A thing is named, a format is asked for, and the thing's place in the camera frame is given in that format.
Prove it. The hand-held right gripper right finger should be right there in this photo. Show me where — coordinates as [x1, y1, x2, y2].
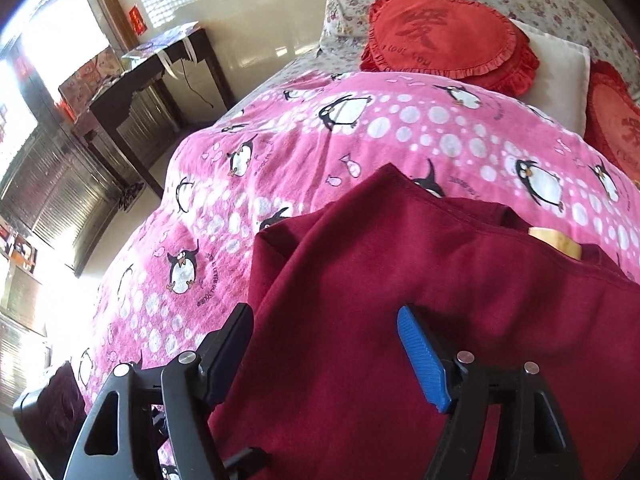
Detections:
[397, 305, 585, 480]

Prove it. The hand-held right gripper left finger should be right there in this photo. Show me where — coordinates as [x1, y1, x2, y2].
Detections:
[64, 302, 271, 480]

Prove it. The dark red sweater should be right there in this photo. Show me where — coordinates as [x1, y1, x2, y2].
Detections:
[155, 164, 640, 480]

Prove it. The pink penguin print blanket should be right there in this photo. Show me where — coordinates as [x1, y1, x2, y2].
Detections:
[65, 71, 640, 480]

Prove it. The dark slatted cabinet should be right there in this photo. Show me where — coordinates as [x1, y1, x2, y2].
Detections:
[0, 125, 126, 276]

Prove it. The dark wooden desk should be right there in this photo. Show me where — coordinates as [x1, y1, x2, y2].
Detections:
[72, 27, 236, 198]

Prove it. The small red heart pillow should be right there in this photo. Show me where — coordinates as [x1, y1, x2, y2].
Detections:
[582, 60, 640, 188]

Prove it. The white pillow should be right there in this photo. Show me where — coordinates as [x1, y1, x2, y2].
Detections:
[507, 19, 592, 136]

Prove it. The red printed gift box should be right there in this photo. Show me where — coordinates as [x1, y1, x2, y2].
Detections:
[57, 47, 126, 121]

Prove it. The large red heart pillow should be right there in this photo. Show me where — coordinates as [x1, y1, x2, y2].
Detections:
[360, 0, 541, 98]

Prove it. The small floral pillow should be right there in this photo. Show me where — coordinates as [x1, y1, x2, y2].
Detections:
[320, 0, 396, 53]

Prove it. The thin black cable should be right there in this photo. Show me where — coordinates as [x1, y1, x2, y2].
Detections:
[180, 57, 216, 108]

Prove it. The red paper wall sign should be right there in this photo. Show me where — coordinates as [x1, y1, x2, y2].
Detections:
[127, 4, 148, 36]

